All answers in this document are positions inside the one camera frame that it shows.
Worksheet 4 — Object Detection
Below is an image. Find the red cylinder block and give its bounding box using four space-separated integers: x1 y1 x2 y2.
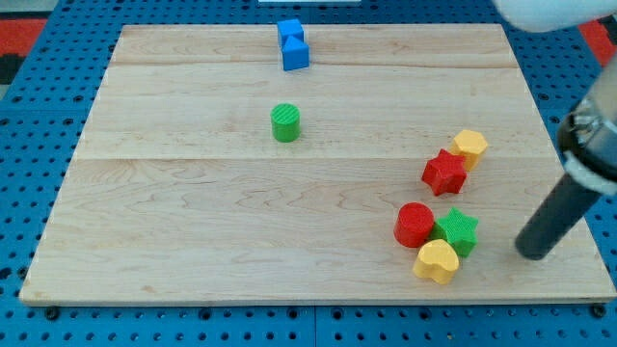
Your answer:
393 202 435 248

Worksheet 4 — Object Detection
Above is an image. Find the blue cube block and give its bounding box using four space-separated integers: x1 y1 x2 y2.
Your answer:
277 18 304 48

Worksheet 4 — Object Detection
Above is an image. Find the yellow hexagon block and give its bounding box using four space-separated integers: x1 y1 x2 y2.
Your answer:
450 129 489 172

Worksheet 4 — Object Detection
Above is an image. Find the red star block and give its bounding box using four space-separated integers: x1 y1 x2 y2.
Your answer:
421 149 468 196

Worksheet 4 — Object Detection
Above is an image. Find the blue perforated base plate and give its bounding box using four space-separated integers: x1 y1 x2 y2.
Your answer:
1 0 616 346

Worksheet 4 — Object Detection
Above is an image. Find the green star block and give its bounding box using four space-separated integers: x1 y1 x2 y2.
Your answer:
428 207 479 258

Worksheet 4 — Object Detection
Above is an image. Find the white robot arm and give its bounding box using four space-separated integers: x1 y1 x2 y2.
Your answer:
493 0 616 260

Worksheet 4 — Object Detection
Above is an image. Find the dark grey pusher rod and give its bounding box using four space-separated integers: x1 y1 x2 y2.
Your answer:
515 173 601 260

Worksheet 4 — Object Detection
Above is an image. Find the blue triangle block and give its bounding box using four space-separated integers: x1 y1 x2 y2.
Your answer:
282 37 309 71

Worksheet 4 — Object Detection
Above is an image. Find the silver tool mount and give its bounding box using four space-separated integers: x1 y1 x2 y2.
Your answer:
558 60 616 196

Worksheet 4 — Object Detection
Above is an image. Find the yellow heart block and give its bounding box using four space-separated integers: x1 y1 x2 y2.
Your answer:
413 239 460 285

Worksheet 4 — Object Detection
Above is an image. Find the green cylinder block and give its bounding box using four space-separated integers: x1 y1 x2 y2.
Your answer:
270 103 301 143

